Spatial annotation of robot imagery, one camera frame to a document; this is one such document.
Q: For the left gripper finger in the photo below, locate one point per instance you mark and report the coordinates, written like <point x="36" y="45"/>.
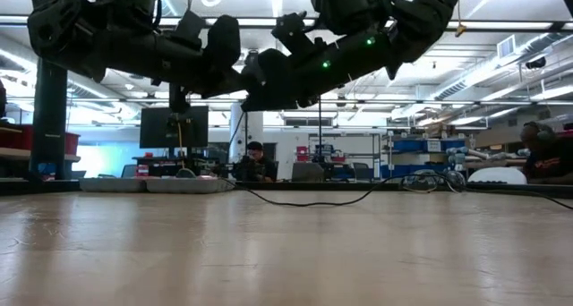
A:
<point x="233" y="84"/>

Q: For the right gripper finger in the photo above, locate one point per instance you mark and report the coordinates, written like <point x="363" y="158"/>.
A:
<point x="277" y="82"/>

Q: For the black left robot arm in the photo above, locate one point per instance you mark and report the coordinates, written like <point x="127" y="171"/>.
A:
<point x="112" y="42"/>

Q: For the grey tubular robot arm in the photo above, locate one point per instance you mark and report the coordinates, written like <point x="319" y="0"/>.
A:
<point x="474" y="154"/>

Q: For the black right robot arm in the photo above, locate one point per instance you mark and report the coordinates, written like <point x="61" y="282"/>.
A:
<point x="416" y="15"/>

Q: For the white round column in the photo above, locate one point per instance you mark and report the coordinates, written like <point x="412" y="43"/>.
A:
<point x="255" y="127"/>

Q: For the small red box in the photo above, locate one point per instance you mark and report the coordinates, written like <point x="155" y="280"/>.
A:
<point x="302" y="154"/>

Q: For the person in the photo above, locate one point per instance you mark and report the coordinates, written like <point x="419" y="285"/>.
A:
<point x="257" y="167"/>
<point x="546" y="158"/>

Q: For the black monitor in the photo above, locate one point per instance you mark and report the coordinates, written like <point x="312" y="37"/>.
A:
<point x="154" y="127"/>

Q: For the grey laptop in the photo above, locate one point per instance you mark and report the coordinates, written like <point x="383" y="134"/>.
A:
<point x="306" y="172"/>

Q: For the shelf with blue bins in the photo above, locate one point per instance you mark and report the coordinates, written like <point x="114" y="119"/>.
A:
<point x="416" y="145"/>

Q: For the small yellow hanging tag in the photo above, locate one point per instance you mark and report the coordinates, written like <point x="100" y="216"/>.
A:
<point x="460" y="28"/>

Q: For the clear safety glasses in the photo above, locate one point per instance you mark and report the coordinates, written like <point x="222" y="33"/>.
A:
<point x="454" y="178"/>

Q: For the wooden work table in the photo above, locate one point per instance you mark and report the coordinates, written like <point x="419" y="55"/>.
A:
<point x="492" y="163"/>

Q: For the red storage bin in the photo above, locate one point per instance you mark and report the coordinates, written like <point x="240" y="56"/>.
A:
<point x="18" y="138"/>

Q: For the grey headphones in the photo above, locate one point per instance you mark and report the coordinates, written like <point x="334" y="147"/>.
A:
<point x="544" y="131"/>

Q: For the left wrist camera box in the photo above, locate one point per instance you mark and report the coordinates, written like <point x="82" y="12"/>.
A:
<point x="190" y="26"/>

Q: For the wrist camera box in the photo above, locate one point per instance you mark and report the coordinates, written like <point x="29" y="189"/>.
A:
<point x="293" y="28"/>
<point x="190" y="26"/>

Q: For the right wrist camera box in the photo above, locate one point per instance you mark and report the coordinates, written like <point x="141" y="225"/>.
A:
<point x="293" y="28"/>

